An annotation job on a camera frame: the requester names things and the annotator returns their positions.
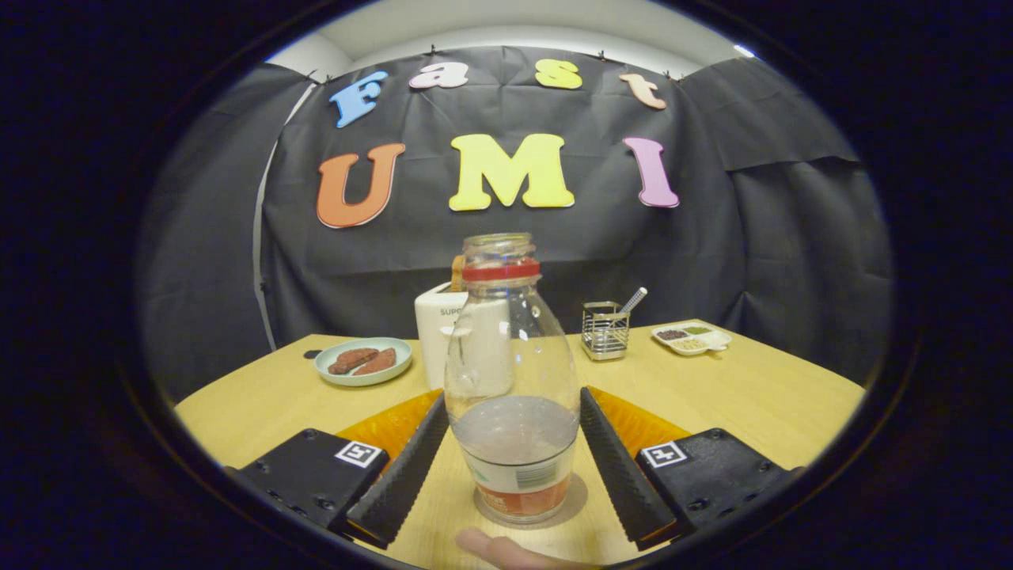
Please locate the white divided dish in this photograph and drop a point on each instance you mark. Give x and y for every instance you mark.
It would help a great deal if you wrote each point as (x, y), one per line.
(696, 339)

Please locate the brown toast slice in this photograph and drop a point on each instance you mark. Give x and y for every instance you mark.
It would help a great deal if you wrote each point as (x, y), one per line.
(457, 273)

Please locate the white toaster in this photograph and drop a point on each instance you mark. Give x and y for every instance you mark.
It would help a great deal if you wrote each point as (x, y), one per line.
(433, 340)

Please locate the round brown coaster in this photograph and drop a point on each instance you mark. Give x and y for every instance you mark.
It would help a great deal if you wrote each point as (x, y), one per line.
(576, 499)

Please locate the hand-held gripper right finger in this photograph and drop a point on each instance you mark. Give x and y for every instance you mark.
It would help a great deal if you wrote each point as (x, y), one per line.
(621, 475)

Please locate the brown bread piece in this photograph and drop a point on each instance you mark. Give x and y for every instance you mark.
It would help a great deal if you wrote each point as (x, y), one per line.
(348, 360)
(380, 362)

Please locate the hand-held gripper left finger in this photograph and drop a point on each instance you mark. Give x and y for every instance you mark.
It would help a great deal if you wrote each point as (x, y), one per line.
(400, 483)

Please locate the light green plate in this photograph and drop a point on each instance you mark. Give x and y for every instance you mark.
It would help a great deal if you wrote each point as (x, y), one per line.
(364, 380)

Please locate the wooden table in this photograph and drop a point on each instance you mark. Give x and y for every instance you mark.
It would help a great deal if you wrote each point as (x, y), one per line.
(712, 396)

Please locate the clear plastic juice bottle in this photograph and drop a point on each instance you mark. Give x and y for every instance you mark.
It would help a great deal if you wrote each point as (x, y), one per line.
(514, 435)

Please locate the metal utensil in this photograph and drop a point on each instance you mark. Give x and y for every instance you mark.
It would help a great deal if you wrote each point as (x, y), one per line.
(635, 299)

